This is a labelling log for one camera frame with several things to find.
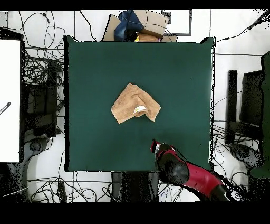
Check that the tan terry towel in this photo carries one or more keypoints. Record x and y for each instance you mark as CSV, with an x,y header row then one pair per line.
x,y
126,103

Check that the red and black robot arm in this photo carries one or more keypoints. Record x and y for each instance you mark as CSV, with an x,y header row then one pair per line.
x,y
200,179

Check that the black flat monitor panel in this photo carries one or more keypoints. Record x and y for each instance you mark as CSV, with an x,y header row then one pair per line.
x,y
252,97

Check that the white flat panel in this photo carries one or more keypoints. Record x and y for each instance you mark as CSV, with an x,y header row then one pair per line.
x,y
9,95

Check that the black round stand base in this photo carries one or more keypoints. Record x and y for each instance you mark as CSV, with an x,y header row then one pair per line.
x,y
35,145
242,154

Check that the dark green table cloth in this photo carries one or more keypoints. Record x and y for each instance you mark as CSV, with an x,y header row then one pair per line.
x,y
105,69

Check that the black upright bar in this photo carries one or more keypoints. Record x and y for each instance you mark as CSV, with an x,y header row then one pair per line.
x,y
232,95

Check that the black power strip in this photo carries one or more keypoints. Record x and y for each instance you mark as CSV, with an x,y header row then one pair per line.
x,y
61,191

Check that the orange-brown folded cloth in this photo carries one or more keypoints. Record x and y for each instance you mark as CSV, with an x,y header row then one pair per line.
x,y
147,38

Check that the black equipment box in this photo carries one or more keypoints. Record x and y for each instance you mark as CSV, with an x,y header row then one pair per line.
x,y
40,101

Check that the dark blue garment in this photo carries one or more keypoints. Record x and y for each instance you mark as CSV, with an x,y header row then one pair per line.
x,y
126,23

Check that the brown cardboard box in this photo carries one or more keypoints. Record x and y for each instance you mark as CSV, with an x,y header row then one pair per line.
x,y
154,19

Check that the dark green cloth drape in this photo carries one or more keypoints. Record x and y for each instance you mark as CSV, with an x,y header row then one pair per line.
x,y
266,84

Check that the black threaded rod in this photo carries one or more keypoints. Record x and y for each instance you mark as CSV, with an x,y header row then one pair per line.
x,y
5,107

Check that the black rectangular frame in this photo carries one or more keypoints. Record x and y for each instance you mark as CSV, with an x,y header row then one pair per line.
x,y
179,34

